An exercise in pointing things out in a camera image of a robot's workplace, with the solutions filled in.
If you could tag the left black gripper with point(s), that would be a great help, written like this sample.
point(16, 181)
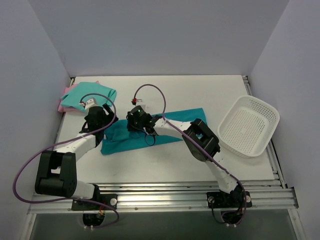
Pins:
point(107, 114)

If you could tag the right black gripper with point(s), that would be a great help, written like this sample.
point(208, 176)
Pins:
point(133, 124)

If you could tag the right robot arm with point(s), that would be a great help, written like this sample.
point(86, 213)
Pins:
point(200, 140)

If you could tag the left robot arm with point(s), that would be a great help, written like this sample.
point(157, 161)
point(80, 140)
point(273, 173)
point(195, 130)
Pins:
point(57, 169)

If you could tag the folded mint green t shirt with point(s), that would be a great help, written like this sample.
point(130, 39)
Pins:
point(106, 91)

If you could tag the folded pink t shirt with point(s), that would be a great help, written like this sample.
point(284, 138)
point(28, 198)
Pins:
point(70, 100)

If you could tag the white perforated plastic basket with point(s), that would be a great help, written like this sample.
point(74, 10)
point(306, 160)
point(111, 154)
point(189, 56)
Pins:
point(248, 127)

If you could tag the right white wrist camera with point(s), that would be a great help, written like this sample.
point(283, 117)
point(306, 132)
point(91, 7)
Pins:
point(139, 102)

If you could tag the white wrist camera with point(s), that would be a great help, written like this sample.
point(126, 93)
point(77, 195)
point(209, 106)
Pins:
point(139, 102)
point(91, 102)

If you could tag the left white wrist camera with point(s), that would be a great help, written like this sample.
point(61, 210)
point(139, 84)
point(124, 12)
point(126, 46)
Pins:
point(91, 102)

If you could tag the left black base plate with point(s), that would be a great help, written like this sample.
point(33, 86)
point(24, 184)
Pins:
point(102, 202)

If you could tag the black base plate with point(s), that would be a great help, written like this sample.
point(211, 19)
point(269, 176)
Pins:
point(223, 200)
point(102, 202)

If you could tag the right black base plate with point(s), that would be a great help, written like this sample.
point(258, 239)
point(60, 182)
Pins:
point(223, 200)

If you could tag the aluminium rail frame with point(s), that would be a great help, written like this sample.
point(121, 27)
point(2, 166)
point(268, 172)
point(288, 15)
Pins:
point(166, 178)

